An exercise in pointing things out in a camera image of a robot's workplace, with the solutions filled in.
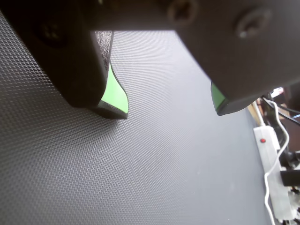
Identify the dark grey textured mat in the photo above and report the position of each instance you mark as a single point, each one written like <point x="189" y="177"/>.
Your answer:
<point x="140" y="152"/>

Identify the black plug block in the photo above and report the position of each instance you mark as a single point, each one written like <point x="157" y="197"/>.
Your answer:
<point x="290" y="178"/>

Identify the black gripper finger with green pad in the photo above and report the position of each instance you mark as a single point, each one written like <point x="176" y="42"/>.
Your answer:
<point x="246" y="58"/>
<point x="58" y="58"/>

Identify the white power strip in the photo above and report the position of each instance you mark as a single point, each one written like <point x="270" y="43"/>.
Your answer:
<point x="267" y="152"/>

